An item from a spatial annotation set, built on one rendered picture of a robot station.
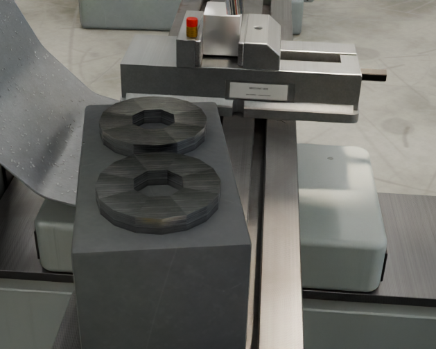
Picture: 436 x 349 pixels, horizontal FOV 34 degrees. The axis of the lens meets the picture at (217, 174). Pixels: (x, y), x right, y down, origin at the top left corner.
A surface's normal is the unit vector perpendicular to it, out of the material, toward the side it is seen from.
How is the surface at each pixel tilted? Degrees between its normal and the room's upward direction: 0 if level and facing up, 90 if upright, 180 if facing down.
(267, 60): 90
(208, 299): 90
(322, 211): 0
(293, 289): 0
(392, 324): 90
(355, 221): 0
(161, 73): 90
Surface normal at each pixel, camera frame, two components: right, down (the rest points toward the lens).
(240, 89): -0.08, 0.52
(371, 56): 0.02, -0.85
